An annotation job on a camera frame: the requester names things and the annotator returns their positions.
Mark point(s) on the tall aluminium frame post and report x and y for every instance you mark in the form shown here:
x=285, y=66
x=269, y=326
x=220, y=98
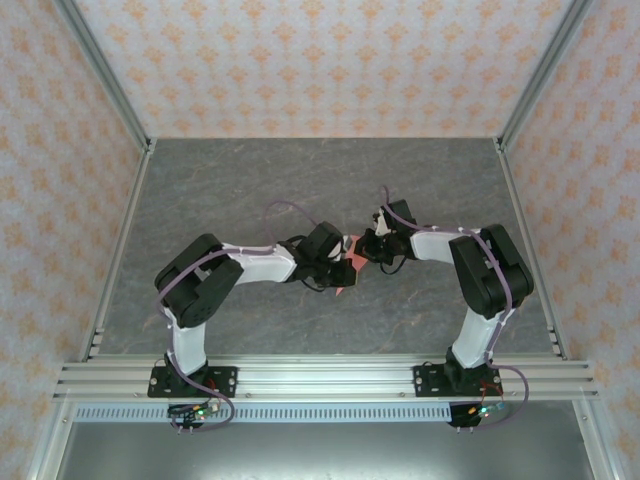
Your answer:
x=107, y=80
x=542, y=75

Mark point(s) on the small circuit board with LEDs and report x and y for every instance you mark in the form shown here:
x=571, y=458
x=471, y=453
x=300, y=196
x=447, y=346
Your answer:
x=485, y=410
x=200, y=411

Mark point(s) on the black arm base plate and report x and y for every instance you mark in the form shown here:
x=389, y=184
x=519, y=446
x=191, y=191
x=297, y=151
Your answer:
x=225, y=382
x=425, y=382

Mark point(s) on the short aluminium frame bar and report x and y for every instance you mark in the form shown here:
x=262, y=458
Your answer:
x=595, y=445
x=50, y=445

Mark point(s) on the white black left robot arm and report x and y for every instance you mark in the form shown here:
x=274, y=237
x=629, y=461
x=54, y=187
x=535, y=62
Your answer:
x=260, y=265

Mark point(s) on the grey metal sheet panel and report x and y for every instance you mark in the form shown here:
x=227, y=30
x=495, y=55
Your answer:
x=325, y=452

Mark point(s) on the pink square paper sheet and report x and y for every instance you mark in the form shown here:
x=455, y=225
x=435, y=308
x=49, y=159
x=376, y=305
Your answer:
x=360, y=255

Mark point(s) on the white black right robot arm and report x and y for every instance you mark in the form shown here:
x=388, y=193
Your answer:
x=430, y=245

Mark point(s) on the aluminium mounting rail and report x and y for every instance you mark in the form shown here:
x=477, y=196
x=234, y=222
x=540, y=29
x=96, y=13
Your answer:
x=325, y=380

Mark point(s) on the aluminium table side rail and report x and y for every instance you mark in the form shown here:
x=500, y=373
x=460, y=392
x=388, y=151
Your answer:
x=120, y=250
x=532, y=250

